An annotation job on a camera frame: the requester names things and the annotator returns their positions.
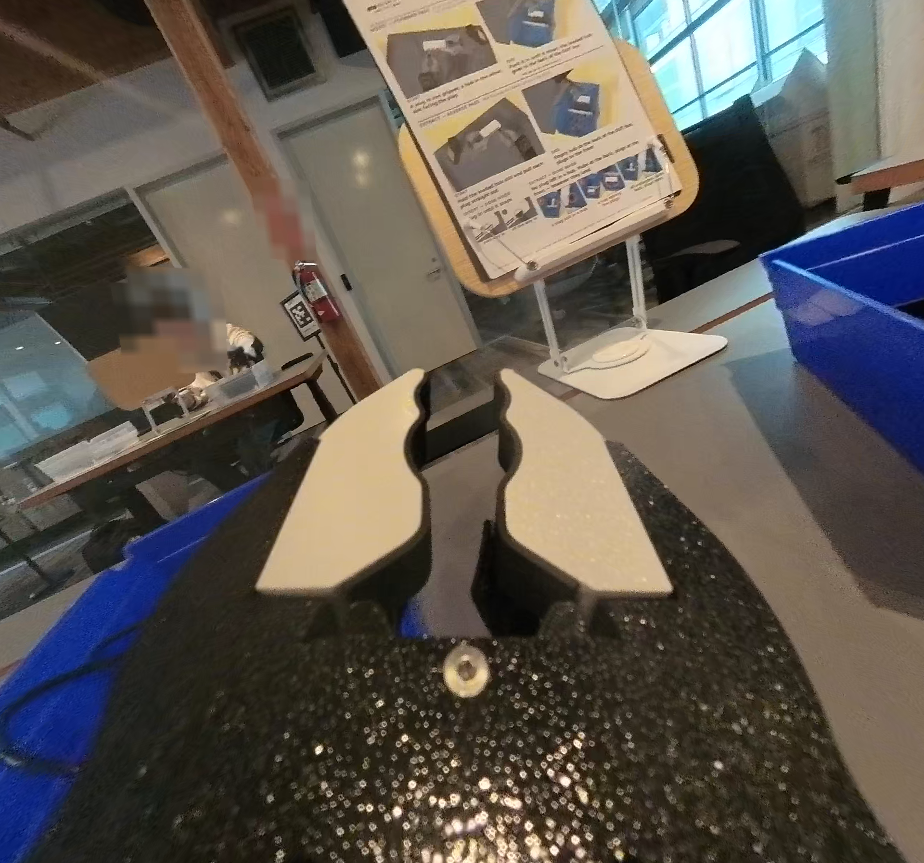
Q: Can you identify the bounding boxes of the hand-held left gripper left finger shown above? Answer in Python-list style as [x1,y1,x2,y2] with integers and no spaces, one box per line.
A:
[255,367,436,623]

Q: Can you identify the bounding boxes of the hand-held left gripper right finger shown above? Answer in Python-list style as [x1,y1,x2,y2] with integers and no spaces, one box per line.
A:
[473,368,675,639]

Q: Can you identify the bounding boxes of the blue plastic bin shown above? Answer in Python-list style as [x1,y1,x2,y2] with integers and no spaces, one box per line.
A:
[765,203,924,492]
[0,472,290,863]

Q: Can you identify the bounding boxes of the black hub cable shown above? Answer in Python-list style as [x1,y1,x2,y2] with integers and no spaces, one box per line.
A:
[0,621,149,777]

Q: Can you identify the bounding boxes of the white sheet stand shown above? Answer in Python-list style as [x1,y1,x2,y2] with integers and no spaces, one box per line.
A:
[514,231,729,401]

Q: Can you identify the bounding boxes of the clear plastic box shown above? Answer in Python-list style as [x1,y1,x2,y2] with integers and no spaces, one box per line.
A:
[215,364,277,404]
[32,421,140,483]

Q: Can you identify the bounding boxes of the wooden office desk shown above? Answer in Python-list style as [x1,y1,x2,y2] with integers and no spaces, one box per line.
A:
[14,351,329,518]

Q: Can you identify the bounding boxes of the black and white tag sign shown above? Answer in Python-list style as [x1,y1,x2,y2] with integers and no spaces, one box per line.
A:
[280,292,323,342]

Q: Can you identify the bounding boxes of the clear acrylic display box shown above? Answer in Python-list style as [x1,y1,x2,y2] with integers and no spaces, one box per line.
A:
[143,388,192,434]

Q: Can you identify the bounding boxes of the red fire extinguisher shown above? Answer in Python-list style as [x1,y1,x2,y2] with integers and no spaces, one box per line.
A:
[292,260,342,324]

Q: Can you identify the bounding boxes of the frosted glass door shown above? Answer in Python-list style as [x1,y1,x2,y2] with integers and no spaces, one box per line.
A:
[273,94,481,382]

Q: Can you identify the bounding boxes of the instruction sheet on clipboard stand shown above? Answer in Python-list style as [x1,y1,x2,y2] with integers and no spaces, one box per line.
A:
[397,40,700,299]

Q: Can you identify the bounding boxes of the black office chair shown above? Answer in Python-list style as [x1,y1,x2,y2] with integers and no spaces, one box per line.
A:
[641,94,808,307]

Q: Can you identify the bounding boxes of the white cardboard box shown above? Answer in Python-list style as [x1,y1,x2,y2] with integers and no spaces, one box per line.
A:
[754,48,842,209]

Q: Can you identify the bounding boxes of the wood-edged grey table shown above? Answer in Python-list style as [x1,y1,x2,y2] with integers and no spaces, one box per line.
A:
[836,154,924,213]

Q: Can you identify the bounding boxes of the printed instruction sheet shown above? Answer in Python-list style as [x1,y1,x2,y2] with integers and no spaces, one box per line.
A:
[315,0,683,283]

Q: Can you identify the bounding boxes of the large grid window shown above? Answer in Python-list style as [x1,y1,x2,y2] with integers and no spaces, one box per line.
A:
[592,0,831,137]

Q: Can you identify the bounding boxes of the wall air vent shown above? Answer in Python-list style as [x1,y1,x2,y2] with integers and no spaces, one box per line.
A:
[230,3,320,101]

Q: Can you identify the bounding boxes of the wooden post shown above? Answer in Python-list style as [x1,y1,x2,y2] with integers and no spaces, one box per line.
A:
[108,0,385,402]

